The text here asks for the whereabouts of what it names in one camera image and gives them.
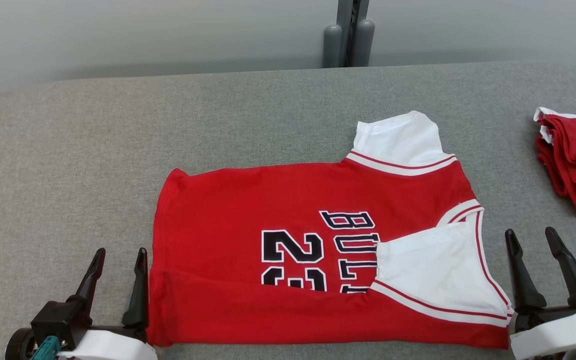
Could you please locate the grey metal partition post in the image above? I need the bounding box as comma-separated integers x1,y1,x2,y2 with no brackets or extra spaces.
321,0,376,69

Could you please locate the teal left camera connector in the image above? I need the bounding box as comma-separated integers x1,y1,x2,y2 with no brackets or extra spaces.
30,335,64,360

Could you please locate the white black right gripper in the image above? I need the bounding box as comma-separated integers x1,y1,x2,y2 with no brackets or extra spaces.
505,226,576,360

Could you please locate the red white-sleeved Bulls jersey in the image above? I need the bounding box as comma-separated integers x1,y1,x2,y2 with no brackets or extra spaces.
146,110,515,350

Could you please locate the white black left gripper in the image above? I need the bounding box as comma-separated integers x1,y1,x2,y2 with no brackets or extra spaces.
57,247,158,360

